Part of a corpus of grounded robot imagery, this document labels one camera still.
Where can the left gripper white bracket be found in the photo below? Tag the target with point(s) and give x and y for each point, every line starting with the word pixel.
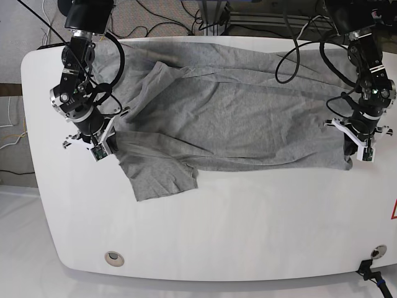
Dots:
pixel 361 133

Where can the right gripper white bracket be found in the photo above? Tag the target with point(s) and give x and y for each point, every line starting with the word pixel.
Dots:
pixel 96 133

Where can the grey t-shirt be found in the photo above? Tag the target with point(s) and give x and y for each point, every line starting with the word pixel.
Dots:
pixel 202 106

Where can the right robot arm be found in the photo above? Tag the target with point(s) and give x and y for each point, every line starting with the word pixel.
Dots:
pixel 77 98

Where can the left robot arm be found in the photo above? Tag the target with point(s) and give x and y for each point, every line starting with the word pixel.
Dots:
pixel 359 21

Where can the red warning triangle sticker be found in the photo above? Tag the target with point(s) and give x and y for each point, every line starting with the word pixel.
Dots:
pixel 394 212

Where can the right table grommet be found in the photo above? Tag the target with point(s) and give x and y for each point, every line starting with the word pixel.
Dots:
pixel 378 252

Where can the table grommet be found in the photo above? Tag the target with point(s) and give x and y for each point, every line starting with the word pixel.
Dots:
pixel 114 259
pixel 378 252

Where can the left table grommet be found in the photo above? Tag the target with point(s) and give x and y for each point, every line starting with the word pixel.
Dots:
pixel 114 259

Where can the black clamp with cable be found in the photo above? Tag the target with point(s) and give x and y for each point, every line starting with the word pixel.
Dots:
pixel 366 272

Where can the aluminium frame behind table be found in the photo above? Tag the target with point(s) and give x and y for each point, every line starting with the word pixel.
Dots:
pixel 263 16

